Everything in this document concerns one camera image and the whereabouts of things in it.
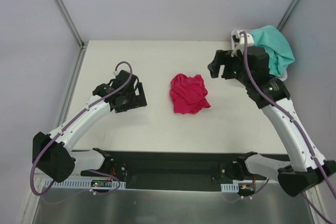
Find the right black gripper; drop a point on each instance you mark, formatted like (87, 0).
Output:
(227, 67)

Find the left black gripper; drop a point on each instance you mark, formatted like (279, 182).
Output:
(138, 98)

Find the teal t shirt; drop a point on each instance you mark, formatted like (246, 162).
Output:
(276, 46)

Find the magenta t shirt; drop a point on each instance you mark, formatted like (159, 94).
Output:
(188, 94)

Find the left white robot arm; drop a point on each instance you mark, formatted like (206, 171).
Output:
(54, 152)

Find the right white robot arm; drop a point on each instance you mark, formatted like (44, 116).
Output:
(273, 98)

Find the white plastic laundry basket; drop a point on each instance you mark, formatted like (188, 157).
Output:
(284, 75)

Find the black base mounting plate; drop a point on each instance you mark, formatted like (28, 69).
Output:
(170, 171)

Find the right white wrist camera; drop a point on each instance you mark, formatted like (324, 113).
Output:
(239, 38)

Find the aluminium frame rail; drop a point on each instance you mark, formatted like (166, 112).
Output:
(253, 163)

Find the left white cable duct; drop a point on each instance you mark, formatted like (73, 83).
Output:
(89, 184)

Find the white cable duct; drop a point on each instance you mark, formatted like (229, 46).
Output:
(89, 184)
(230, 188)

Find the right white cable duct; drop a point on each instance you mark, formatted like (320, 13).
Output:
(230, 188)

